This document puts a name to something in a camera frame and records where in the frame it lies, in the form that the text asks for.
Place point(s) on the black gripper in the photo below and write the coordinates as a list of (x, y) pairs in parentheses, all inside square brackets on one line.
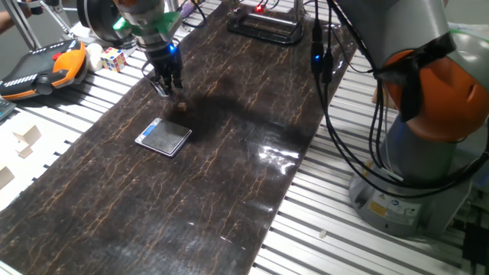
[(164, 61)]

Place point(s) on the orange and black teach pendant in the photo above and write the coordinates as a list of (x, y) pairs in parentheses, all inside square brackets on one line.
[(38, 72)]

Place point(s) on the Rubik's cube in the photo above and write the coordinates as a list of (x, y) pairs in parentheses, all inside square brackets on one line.
[(113, 59)]

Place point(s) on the brown cardboard piece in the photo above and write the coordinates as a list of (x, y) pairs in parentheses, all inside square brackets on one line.
[(387, 99)]

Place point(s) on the small wooden block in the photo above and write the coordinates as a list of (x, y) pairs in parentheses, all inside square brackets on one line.
[(182, 107)]

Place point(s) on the large wooden cube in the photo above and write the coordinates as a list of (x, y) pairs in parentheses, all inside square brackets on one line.
[(27, 134), (5, 177)]

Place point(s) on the dark marble pattern mat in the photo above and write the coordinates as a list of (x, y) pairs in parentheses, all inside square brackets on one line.
[(191, 183)]

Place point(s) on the person's forearm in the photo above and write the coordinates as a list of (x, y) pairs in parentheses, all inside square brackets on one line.
[(9, 21)]

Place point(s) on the silver metal frame post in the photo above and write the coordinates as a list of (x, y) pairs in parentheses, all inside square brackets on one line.
[(21, 23)]

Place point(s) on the small white scrap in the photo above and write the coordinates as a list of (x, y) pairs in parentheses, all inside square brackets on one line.
[(322, 233)]

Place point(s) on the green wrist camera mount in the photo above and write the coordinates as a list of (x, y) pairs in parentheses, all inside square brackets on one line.
[(168, 23)]

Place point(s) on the silver digital pocket scale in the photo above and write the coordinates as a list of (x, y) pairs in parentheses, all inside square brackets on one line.
[(166, 137)]

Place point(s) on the white round object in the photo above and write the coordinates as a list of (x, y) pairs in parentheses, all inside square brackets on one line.
[(94, 57)]

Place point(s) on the small wooden cube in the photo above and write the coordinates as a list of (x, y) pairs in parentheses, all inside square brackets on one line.
[(24, 150)]

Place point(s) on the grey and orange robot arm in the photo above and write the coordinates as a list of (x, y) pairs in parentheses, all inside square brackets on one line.
[(412, 30)]

